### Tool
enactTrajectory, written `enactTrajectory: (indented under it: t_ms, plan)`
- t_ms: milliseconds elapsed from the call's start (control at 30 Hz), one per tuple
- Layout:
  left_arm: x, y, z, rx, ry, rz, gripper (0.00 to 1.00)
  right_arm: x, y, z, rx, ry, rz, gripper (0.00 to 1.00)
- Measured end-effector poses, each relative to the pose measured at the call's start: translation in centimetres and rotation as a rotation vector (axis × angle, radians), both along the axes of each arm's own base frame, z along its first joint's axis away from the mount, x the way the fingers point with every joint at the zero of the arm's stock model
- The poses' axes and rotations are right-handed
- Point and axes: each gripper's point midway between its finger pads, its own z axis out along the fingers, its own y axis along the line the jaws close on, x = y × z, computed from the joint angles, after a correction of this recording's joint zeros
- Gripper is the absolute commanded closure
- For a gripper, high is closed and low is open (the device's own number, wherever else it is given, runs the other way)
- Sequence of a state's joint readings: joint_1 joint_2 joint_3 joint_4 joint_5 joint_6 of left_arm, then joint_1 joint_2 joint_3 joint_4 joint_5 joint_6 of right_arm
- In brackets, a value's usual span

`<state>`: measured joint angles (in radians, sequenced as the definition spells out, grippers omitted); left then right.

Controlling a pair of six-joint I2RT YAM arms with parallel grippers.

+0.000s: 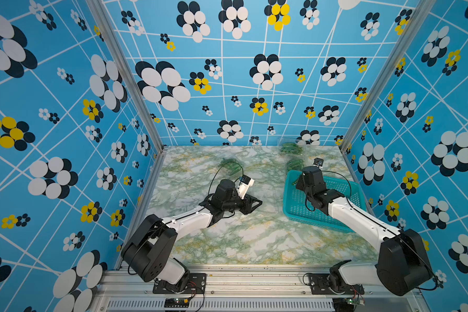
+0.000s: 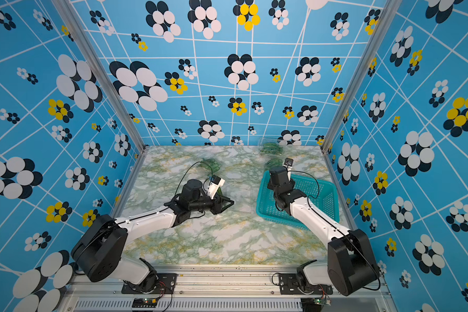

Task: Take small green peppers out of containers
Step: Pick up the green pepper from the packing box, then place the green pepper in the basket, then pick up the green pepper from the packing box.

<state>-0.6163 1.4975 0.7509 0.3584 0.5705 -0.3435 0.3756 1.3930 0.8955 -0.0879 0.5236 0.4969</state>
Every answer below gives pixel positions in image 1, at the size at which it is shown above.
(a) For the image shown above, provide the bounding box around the frame post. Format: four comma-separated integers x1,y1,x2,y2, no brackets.
340,0,436,155
87,0,164,154

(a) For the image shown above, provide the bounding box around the right frame post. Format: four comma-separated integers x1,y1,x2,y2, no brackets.
340,0,436,155

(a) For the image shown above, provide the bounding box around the teal plastic basket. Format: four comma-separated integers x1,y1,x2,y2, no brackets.
283,170,367,233

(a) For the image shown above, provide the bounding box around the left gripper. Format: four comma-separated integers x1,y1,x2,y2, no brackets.
223,191,263,215

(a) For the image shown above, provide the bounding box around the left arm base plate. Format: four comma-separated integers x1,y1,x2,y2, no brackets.
152,273,207,295

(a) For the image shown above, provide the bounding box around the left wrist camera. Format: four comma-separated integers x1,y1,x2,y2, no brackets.
237,175,254,200

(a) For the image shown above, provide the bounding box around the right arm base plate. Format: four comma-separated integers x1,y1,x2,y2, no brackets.
304,273,365,296

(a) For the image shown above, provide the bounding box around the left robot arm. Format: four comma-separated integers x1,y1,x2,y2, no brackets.
121,175,263,292

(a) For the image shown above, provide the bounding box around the circuit board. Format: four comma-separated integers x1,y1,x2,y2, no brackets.
164,298,191,309
333,298,365,312

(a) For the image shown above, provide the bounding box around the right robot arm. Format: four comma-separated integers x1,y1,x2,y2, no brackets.
296,166,435,296

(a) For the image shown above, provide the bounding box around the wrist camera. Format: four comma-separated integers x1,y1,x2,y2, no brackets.
313,157,324,168
237,175,254,200

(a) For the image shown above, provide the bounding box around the right circuit board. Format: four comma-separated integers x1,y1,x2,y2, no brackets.
333,298,365,312

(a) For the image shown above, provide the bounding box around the aluminium front rail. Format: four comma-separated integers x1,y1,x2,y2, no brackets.
89,265,429,311

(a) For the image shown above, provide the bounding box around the left frame post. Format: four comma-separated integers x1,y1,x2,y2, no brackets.
87,0,164,154

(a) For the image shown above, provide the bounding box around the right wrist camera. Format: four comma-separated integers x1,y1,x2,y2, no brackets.
313,157,324,168

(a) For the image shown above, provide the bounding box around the clear clamshell back left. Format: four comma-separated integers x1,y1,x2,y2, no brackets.
220,157,244,176

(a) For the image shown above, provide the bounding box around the clear clamshell front right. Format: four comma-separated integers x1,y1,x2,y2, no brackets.
285,157,305,173

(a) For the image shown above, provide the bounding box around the left circuit board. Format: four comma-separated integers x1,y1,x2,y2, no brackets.
164,298,191,309

